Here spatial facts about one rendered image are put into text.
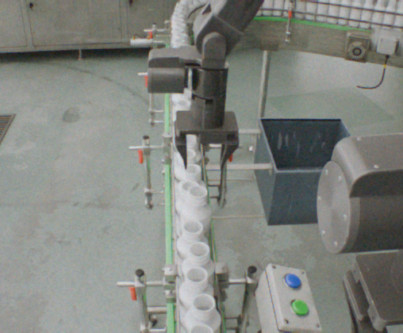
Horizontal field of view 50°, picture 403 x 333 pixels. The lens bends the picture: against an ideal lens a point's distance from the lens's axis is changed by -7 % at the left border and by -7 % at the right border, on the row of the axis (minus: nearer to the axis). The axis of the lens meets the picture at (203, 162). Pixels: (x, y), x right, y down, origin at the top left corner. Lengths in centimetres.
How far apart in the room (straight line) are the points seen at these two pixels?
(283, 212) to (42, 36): 341
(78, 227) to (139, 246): 37
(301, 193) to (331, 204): 115
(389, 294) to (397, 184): 12
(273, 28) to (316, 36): 24
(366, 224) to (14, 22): 432
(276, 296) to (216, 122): 31
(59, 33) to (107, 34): 45
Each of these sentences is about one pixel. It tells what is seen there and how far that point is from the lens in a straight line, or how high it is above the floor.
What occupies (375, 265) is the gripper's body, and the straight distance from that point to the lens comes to 37.
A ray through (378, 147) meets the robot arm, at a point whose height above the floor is 161.
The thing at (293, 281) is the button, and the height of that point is 112.
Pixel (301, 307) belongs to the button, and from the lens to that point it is 80.
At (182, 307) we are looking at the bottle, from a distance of 81.
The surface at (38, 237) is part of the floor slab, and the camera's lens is 257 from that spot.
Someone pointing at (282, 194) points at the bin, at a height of 86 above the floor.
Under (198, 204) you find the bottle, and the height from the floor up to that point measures 118.
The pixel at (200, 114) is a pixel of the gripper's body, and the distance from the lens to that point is 74.
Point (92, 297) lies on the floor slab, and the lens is 223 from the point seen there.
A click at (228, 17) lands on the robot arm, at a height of 155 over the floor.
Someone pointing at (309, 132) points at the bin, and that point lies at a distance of 168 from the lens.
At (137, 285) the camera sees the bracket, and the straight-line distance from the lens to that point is 85.
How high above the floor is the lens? 175
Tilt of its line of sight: 36 degrees down
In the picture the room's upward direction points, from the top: 2 degrees clockwise
